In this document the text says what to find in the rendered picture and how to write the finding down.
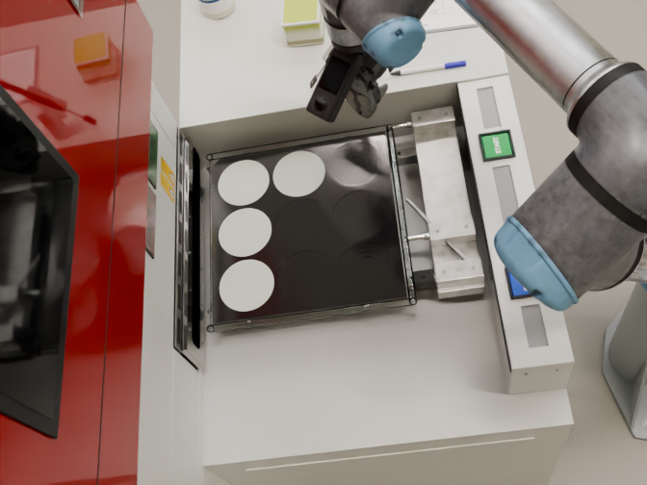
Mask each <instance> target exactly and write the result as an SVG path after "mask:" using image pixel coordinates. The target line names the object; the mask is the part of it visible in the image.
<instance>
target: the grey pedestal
mask: <svg viewBox="0 0 647 485"><path fill-rule="evenodd" d="M602 374H603V377H604V378H605V380H606V382H607V384H608V387H609V389H610V391H611V393H612V395H613V397H614V399H615V401H616V403H617V405H618V407H619V409H620V411H621V413H622V415H623V417H624V419H625V421H626V423H627V425H628V427H629V428H630V430H631V432H632V434H633V436H634V438H635V439H640V440H646V441H647V292H646V291H645V290H644V288H643V287H642V286H641V285H640V283H639V282H636V283H635V285H634V289H633V291H632V294H631V296H630V298H629V301H628V302H627V304H626V305H625V306H624V307H623V309H622V310H621V311H620V313H619V314H618V315H617V316H616V318H615V319H614V320H613V321H612V323H611V324H610V325H609V327H608V328H607V330H606V332H605V344H604V356H603V368H602Z"/></svg>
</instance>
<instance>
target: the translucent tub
mask: <svg viewBox="0 0 647 485"><path fill-rule="evenodd" d="M281 28H283V29H284V32H285V35H286V38H287V44H288V45H289V46H291V47H294V46H302V45H311V44H320V43H324V17H323V14H322V10H321V7H320V3H319V0H282V9H281Z"/></svg>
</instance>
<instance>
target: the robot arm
mask: <svg viewBox="0 0 647 485"><path fill-rule="evenodd" d="M434 1H435V0H319V3H320V7H321V10H322V14H323V20H324V24H325V27H326V30H327V33H328V35H329V38H330V40H331V43H332V45H333V46H334V48H333V50H332V52H331V54H330V56H329V59H328V61H327V63H326V65H325V67H324V70H323V73H322V75H321V77H320V79H319V82H318V84H317V85H316V87H315V89H314V91H313V94H312V96H311V98H310V100H309V102H308V104H307V107H306V110H307V112H309V113H311V114H312V115H315V116H317V117H319V118H321V119H322V120H324V121H327V122H334V121H335V119H336V117H337V115H338V113H339V111H340V109H341V107H342V105H343V103H344V101H345V99H346V100H347V101H348V103H349V104H350V105H351V106H352V108H353V109H354V110H355V111H356V112H357V114H358V115H361V116H362V117H365V118H370V117H371V116H372V115H373V114H374V113H375V111H376V108H377V105H378V103H379V102H380V100H381V99H382V97H383V96H384V94H385V93H386V91H387V90H388V85H387V84H386V83H385V84H383V85H382V86H380V87H379V86H378V82H377V81H376V80H377V79H378V78H380V77H381V76H382V75H383V74H384V72H385V71H386V70H387V68H388V70H389V72H390V73H391V72H392V70H393V69H394V68H398V67H402V66H404V65H406V64H408V63H410V62H411V61H412V60H413V59H415V58H416V57H417V55H418V54H419V53H420V52H421V50H422V48H423V43H424V42H425V41H426V30H425V28H424V27H423V25H422V22H421V21H420V20H421V19H422V17H423V16H424V15H425V13H426V12H427V10H428V9H429V8H430V6H431V5H432V4H433V2H434ZM453 1H454V2H455V3H456V4H457V5H458V6H459V7H460V8H461V9H462V10H463V11H464V12H466V13H467V14H468V15H469V16H470V17H471V18H472V19H473V20H474V21H475V22H476V23H477V24H478V25H479V26H480V28H481V29H482V30H483V31H484V32H485V33H486V34H487V35H488V36H489V37H491V38H492V39H493V40H494V41H495V42H496V43H497V44H498V45H499V46H500V47H501V48H502V49H503V50H504V51H505V52H506V54H507V55H508V56H509V57H510V58H511V59H512V60H513V61H514V62H516V63H517V64H518V65H519V66H520V67H521V68H522V69H523V70H524V71H525V72H526V73H527V74H528V75H529V76H530V77H531V78H532V79H533V81H534V82H535V83H536V84H537V85H538V86H539V87H541V88H542V89H543V90H544V91H545V92H546V93H547V94H548V95H549V96H550V97H551V98H552V99H553V100H554V101H555V102H556V103H557V104H558V105H559V107H560V108H561V109H562V110H563V111H564V112H566V113H567V120H566V125H567V128H568V129H569V130H570V132H571V133H572V134H573V135H574V136H575V137H576V138H577V139H578V140H579V144H578V146H577V147H576V148H575V149H574V150H573V151H572V152H571V153H570V154H569V155H568V156H567V157H566V158H565V159H564V161H563V162H562V163H561V164H560V165H559V166H558V167H557V168H556V169H555V170H554V171H553V172H552V173H551V174H550V175H549V176H548V178H547V179H546V180H545V181H544V182H543V183H542V184H541V185H540V186H539V187H538V188H537V189H536V190H535V191H534V192H533V193H532V194H531V196H530V197H529V198H528V199H527V200H526V201H525V202H524V203H523V204H522V205H521V206H520V207H519V208H518V209H517V210H516V211H515V213H514V214H513V215H512V216H508V217H507V218H506V222H505V223H504V225H503V226H502V227H501V228H500V229H499V230H498V232H497V233H496V235H495V237H494V247H495V249H496V252H497V254H498V256H499V258H500V259H501V261H502V262H503V264H504V265H505V267H506V268H507V270H508V271H509V272H510V273H511V274H512V276H513V277H514V278H515V279H516V280H517V281H518V282H519V283H520V284H521V285H522V286H523V287H524V288H525V289H526V290H527V291H528V292H529V293H530V294H531V295H532V296H533V297H535V298H536V299H537V300H538V301H540V302H541V303H542V304H544V305H545V306H547V307H549V308H551V309H553V310H555V311H559V312H561V311H565V310H567V309H568V308H569V307H571V306H572V305H573V304H577V303H578V302H579V298H581V297H582V296H583V295H584V294H585V293H586V292H598V291H605V290H609V289H612V288H614V287H617V286H618V285H620V284H622V283H623V282H625V281H630V282H639V283H640V285H641V286H642V287H643V288H644V290H645V291H646V292H647V71H646V70H645V69H644V68H643V67H642V66H641V65H640V64H638V63H637V62H634V61H626V62H620V61H619V60H617V59H616V58H615V57H614V56H613V55H612V54H611V53H610V52H609V51H608V50H607V49H606V48H605V47H604V46H603V45H602V44H601V43H599V42H598V41H597V40H596V39H595V38H594V37H593V36H591V35H590V34H589V33H588V32H587V31H586V30H585V29H584V28H583V27H582V26H580V25H579V24H578V23H577V22H576V21H575V20H574V19H573V18H572V17H570V16H569V15H568V14H567V13H566V12H565V11H564V10H563V9H561V8H560V7H559V6H558V5H557V4H556V3H555V2H554V1H552V0H453Z"/></svg>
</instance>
